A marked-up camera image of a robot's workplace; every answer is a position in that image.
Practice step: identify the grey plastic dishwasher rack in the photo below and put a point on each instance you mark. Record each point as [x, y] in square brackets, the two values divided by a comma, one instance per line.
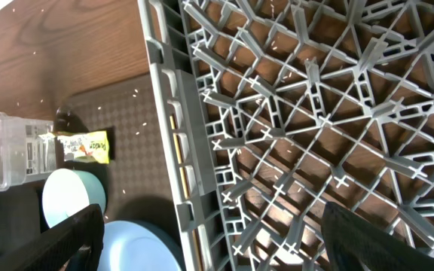
[284, 106]

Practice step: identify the yellow snack wrapper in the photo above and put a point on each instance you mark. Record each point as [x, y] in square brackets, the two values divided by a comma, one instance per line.
[83, 147]

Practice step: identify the dark brown serving tray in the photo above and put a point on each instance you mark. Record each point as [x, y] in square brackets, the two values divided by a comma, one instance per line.
[136, 182]

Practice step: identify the large blue plate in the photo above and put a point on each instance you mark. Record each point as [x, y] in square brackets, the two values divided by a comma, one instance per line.
[138, 246]

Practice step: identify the right wooden chopstick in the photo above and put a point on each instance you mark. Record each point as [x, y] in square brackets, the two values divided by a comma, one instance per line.
[196, 241]

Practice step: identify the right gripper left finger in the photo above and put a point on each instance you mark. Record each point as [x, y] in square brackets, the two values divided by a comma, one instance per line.
[73, 244]

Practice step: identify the left wooden chopstick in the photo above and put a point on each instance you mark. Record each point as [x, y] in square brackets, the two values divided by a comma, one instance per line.
[182, 170]

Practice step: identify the clear plastic bin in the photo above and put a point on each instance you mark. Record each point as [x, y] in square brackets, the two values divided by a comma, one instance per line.
[26, 153]

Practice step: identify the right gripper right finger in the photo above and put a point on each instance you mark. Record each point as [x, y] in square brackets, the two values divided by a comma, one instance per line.
[352, 243]

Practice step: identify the white bowl with rice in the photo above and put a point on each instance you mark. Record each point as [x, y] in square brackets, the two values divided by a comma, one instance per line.
[67, 191]

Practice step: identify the wooden chopstick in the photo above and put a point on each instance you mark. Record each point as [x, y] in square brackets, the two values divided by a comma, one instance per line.
[196, 241]
[182, 170]

